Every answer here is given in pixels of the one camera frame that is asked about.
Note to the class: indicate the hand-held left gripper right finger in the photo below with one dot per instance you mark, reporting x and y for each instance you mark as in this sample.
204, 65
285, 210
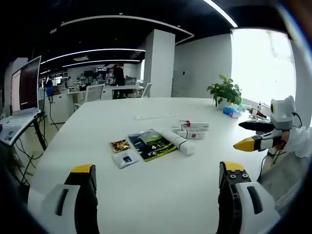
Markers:
231, 195

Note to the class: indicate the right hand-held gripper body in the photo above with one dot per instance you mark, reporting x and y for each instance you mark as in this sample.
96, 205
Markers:
284, 114

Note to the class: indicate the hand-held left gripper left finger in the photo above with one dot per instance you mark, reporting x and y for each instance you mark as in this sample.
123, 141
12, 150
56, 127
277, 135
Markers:
83, 209

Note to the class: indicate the red collar skincare bottle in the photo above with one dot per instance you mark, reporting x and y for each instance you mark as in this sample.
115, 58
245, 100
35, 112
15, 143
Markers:
197, 123

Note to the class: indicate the silver skincare sachet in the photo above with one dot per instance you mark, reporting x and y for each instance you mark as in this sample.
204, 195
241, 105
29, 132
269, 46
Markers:
124, 160

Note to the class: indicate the large white skincare tube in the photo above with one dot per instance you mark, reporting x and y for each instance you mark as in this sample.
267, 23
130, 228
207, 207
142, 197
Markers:
179, 143

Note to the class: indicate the gold foil skincare sachet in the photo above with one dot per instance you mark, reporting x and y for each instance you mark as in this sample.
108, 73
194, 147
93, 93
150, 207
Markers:
120, 145

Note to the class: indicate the green black skincare pouch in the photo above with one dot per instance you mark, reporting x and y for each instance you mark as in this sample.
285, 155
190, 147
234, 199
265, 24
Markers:
152, 145

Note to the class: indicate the person's right hand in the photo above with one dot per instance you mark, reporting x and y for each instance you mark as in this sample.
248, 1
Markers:
284, 139

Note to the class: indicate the blue tissue pack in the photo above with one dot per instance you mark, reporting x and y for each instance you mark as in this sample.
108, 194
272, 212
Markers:
231, 112

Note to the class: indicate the grey mesh office chair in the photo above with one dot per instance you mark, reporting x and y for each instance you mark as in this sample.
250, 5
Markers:
280, 175

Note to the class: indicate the green potted plant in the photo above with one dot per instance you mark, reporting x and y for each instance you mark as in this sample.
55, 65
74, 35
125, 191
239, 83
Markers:
225, 91

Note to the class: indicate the black-legged laptop table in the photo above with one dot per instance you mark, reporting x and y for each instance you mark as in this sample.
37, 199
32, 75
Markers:
36, 126

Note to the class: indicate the white office desk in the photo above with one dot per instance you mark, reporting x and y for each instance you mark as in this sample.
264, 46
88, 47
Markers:
61, 104

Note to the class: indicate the white mesh office chair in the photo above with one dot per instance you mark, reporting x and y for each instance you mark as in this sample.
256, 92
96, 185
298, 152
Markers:
94, 93
147, 90

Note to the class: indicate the long white ceiling light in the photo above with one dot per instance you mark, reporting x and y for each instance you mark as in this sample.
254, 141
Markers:
220, 12
97, 50

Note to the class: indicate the open laptop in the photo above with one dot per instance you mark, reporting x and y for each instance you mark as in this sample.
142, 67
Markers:
26, 85

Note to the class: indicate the curved ceiling light track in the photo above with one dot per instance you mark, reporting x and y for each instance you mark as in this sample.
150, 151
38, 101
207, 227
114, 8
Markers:
122, 16

